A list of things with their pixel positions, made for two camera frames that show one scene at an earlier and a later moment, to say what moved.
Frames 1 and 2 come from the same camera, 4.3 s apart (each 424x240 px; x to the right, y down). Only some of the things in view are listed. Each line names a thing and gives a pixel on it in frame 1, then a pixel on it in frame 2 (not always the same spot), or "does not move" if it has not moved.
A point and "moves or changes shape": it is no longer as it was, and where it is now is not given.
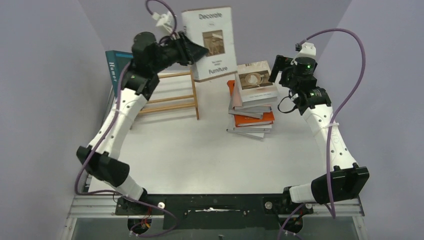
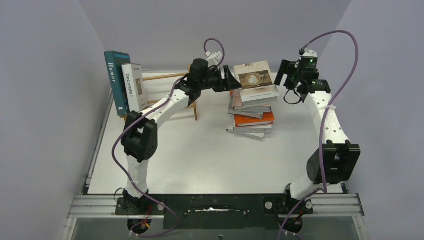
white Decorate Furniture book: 213,28 moves or changes shape
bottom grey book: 256,131 does not move
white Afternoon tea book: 256,83 does not move
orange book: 242,121 does not move
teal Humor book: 117,61 does not move
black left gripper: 189,51 -> 228,83
